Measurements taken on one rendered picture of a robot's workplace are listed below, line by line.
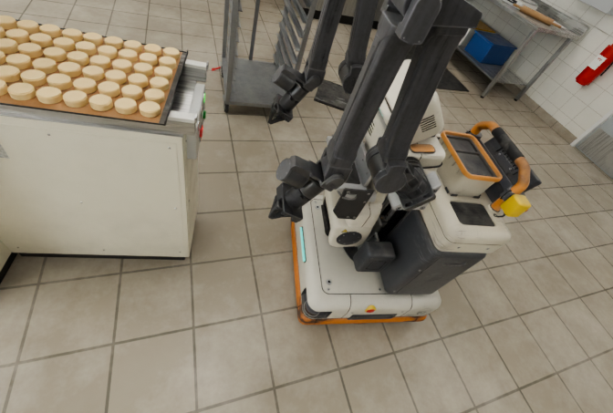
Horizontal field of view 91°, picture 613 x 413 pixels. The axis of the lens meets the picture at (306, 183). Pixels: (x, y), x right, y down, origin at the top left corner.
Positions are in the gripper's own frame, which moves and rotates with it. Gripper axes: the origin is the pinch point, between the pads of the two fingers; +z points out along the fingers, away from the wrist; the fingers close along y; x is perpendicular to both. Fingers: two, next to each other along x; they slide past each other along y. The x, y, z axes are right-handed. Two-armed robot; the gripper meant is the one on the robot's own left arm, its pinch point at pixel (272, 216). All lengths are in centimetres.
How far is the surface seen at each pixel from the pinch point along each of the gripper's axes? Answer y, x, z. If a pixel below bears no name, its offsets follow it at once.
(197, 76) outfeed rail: -51, -28, 4
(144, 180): -21.0, -28.5, 30.7
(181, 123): -22.0, -29.1, 2.7
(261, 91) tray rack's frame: -161, 34, 51
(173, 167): -21.0, -23.7, 19.6
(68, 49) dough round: -45, -61, 16
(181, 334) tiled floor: 10, 13, 81
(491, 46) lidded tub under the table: -299, 268, -106
